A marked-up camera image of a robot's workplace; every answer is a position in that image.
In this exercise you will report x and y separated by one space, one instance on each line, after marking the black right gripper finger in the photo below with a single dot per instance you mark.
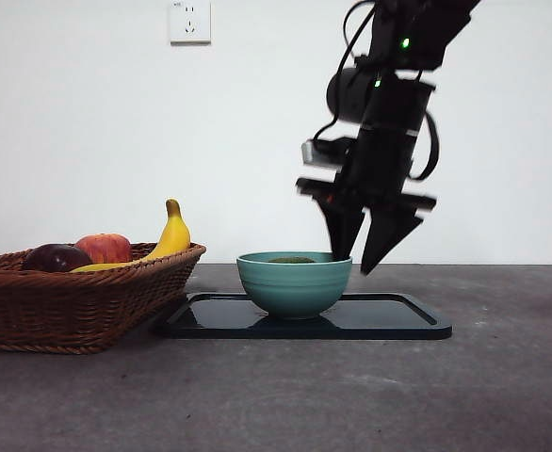
389 235
344 230

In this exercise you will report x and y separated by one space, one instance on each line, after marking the green avocado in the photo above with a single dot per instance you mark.
291 259

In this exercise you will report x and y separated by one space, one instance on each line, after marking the teal bowl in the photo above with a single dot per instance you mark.
295 287

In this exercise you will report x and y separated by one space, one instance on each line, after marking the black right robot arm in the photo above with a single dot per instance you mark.
398 99

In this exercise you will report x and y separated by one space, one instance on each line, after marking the black rectangular tray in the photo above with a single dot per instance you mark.
389 320

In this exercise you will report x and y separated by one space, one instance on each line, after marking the yellow banana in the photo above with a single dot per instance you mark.
175 235

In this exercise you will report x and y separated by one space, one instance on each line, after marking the red apple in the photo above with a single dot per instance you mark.
106 247

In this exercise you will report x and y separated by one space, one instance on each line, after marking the dark purple round fruit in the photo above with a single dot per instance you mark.
52 259

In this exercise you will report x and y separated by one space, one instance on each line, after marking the brown wicker basket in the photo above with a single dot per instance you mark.
45 311

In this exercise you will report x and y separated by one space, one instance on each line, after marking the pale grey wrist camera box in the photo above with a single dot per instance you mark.
308 151

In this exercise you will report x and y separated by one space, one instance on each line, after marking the white wall socket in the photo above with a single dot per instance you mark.
190 23

